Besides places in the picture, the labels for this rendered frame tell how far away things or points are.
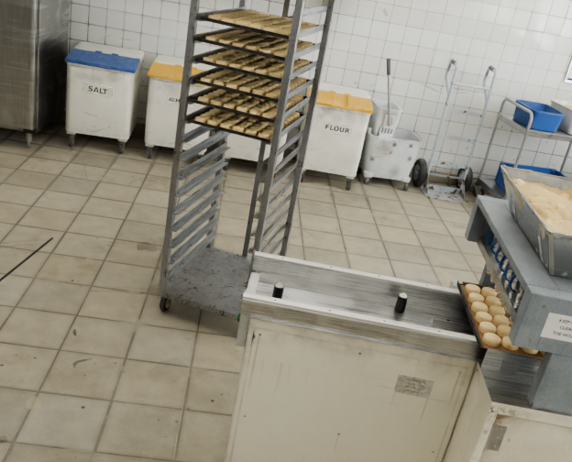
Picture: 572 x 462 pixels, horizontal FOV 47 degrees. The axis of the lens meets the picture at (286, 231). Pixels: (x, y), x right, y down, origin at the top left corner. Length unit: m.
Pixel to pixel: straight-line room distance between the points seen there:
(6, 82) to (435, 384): 4.21
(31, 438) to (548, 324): 1.90
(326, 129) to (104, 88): 1.80
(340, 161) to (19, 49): 2.62
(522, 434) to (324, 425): 0.59
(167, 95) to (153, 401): 3.09
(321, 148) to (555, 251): 3.89
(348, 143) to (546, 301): 3.94
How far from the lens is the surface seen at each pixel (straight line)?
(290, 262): 2.22
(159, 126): 5.58
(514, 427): 2.02
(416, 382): 2.11
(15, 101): 5.53
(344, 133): 5.54
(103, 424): 2.85
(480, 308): 2.21
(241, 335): 2.08
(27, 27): 5.38
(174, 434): 2.82
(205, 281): 3.56
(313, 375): 2.08
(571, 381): 1.95
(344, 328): 2.00
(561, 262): 1.89
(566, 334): 1.86
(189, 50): 3.01
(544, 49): 6.50
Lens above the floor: 1.88
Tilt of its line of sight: 24 degrees down
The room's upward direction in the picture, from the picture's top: 11 degrees clockwise
